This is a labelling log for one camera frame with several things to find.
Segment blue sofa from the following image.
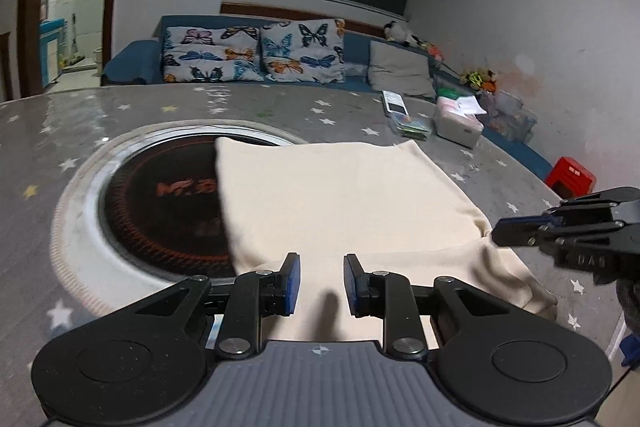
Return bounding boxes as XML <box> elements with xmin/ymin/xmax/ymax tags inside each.
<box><xmin>100</xmin><ymin>14</ymin><xmax>554</xmax><ymax>180</ymax></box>

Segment grey star tablecloth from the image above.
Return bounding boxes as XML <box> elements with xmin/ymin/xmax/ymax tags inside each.
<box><xmin>0</xmin><ymin>84</ymin><xmax>632</xmax><ymax>427</ymax></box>

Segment black and white plush toy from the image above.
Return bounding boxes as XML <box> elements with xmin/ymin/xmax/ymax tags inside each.
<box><xmin>383</xmin><ymin>21</ymin><xmax>419</xmax><ymax>46</ymax></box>

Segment cream long-sleeve garment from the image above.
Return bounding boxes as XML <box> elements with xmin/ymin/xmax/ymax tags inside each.
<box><xmin>214</xmin><ymin>137</ymin><xmax>559</xmax><ymax>351</ymax></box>

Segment white tissue box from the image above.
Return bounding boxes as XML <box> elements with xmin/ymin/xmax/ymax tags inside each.
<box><xmin>432</xmin><ymin>94</ymin><xmax>487</xmax><ymax>148</ymax></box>

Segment white remote control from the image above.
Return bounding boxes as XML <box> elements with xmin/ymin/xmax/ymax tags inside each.
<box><xmin>381</xmin><ymin>90</ymin><xmax>409</xmax><ymax>118</ymax></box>

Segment red plastic stool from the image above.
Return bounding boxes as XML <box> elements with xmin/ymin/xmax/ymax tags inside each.
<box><xmin>544</xmin><ymin>156</ymin><xmax>597</xmax><ymax>198</ymax></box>

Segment clear plastic box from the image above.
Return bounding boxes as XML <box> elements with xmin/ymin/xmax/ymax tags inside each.
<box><xmin>389</xmin><ymin>113</ymin><xmax>432</xmax><ymax>140</ymax></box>

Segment person's right forearm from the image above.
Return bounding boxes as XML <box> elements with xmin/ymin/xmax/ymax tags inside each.
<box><xmin>614</xmin><ymin>277</ymin><xmax>640</xmax><ymax>344</ymax></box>

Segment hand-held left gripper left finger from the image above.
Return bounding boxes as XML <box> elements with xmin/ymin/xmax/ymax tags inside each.
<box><xmin>126</xmin><ymin>252</ymin><xmax>304</xmax><ymax>361</ymax></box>

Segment grey pillow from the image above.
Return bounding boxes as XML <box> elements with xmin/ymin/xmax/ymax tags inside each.
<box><xmin>367</xmin><ymin>41</ymin><xmax>437</xmax><ymax>100</ymax></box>

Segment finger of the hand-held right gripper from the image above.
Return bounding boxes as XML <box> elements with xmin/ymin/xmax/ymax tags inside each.
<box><xmin>491</xmin><ymin>226</ymin><xmax>557</xmax><ymax>251</ymax></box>
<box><xmin>498</xmin><ymin>206</ymin><xmax>567</xmax><ymax>231</ymax></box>

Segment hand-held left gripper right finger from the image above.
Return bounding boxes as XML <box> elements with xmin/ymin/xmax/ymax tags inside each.
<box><xmin>343</xmin><ymin>253</ymin><xmax>512</xmax><ymax>361</ymax></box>

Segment clear storage bin with toys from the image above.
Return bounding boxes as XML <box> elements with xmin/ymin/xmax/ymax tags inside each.
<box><xmin>487</xmin><ymin>89</ymin><xmax>539</xmax><ymax>143</ymax></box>

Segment brown wooden door frame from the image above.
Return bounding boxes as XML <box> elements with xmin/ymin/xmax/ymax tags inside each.
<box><xmin>17</xmin><ymin>0</ymin><xmax>132</xmax><ymax>98</ymax></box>

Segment colourful plush toys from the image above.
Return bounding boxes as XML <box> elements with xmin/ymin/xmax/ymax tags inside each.
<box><xmin>417</xmin><ymin>39</ymin><xmax>444</xmax><ymax>60</ymax></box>

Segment butterfly print pillow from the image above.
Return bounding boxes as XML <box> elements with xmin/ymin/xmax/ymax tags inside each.
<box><xmin>260</xmin><ymin>18</ymin><xmax>347</xmax><ymax>84</ymax></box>
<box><xmin>161</xmin><ymin>26</ymin><xmax>265</xmax><ymax>84</ymax></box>

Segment orange bear plush toy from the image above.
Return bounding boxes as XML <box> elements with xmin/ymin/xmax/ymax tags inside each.
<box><xmin>459</xmin><ymin>68</ymin><xmax>500</xmax><ymax>92</ymax></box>

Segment light blue cabinet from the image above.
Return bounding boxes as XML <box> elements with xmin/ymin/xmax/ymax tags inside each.
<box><xmin>40</xmin><ymin>19</ymin><xmax>69</xmax><ymax>88</ymax></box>

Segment round built-in induction cooker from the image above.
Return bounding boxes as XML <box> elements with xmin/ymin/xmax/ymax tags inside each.
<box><xmin>50</xmin><ymin>119</ymin><xmax>311</xmax><ymax>325</ymax></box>

